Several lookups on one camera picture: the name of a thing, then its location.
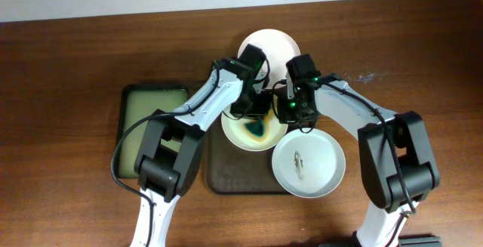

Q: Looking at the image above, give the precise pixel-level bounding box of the pale green plate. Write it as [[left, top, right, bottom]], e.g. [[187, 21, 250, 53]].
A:
[[272, 129, 346, 199]]

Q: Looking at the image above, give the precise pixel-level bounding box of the cream white plate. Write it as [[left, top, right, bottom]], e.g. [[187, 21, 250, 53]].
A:
[[221, 106, 288, 152]]

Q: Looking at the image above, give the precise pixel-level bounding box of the pink dirty plate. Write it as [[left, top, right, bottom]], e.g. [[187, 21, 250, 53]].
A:
[[238, 29, 300, 89]]

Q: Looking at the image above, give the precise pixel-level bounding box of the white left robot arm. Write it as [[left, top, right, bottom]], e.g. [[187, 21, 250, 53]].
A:
[[130, 58, 269, 246]]

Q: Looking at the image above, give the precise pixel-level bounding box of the yellow green sponge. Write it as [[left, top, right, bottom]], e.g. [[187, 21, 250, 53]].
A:
[[241, 116, 271, 141]]

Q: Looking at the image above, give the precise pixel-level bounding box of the dark brown serving tray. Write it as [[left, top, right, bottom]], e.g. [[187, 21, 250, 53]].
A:
[[205, 94, 287, 195]]

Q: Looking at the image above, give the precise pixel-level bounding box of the green soapy water tray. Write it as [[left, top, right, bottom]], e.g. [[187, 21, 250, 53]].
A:
[[115, 84, 189, 179]]

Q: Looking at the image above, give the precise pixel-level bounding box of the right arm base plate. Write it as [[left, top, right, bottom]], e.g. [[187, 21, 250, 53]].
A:
[[318, 236, 442, 247]]

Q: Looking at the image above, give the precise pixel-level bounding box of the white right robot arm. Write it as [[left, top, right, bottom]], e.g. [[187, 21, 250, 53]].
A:
[[273, 74, 442, 247]]

